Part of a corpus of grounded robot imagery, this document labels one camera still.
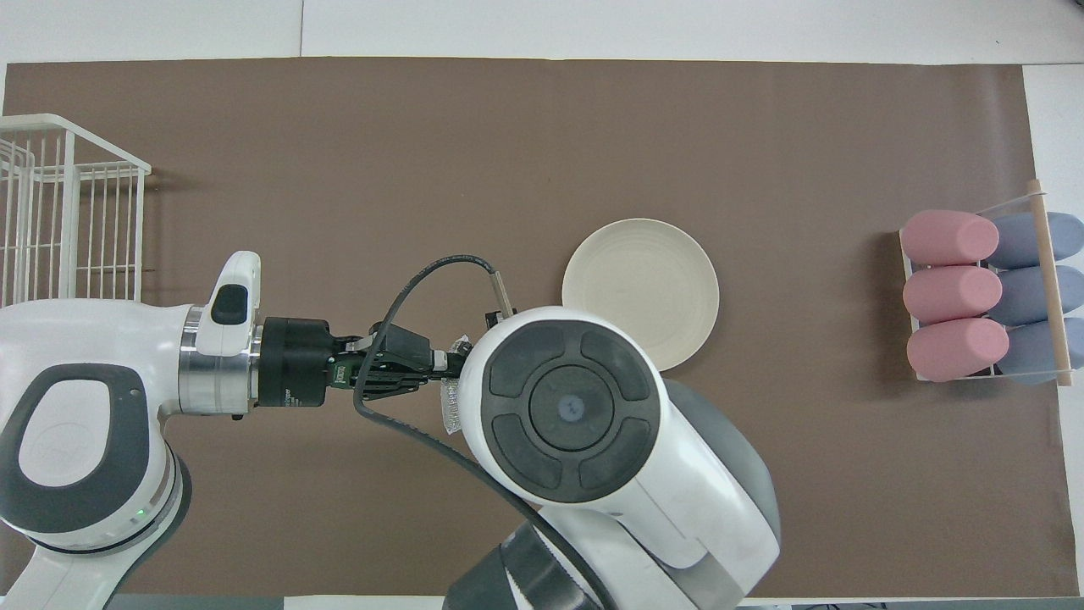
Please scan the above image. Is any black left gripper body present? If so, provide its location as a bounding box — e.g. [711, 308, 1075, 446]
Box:
[257, 318, 374, 408]

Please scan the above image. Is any clear plastic bag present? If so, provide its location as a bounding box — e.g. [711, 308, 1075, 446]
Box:
[439, 334, 473, 438]

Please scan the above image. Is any cream round plate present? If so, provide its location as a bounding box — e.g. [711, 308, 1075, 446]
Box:
[561, 219, 721, 372]

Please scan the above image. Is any brown table mat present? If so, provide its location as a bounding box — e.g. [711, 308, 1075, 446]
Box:
[0, 57, 1081, 598]

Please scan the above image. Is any pink plastic cup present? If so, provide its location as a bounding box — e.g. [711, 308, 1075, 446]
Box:
[906, 317, 1010, 383]
[899, 209, 1000, 269]
[903, 265, 1004, 324]

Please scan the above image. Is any blue plastic cup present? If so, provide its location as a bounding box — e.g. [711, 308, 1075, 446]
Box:
[999, 318, 1084, 386]
[995, 265, 1084, 327]
[987, 212, 1084, 269]

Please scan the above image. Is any white wire dish rack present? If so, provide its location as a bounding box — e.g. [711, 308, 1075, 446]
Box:
[0, 114, 152, 308]

